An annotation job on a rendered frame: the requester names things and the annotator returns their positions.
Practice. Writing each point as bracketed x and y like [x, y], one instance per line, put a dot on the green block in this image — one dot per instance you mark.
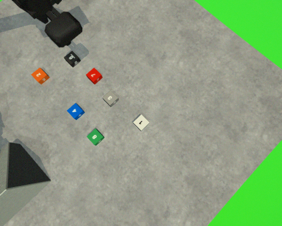
[96, 137]

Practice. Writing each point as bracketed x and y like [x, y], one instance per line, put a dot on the cream block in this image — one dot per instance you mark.
[141, 123]

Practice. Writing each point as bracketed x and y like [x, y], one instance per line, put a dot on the orange block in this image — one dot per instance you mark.
[40, 75]

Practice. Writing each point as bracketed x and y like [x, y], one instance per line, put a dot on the red block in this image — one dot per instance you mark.
[94, 76]

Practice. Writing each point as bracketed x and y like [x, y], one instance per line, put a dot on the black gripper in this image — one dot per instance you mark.
[63, 27]

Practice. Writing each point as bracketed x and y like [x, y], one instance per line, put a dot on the blue block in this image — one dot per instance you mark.
[76, 111]

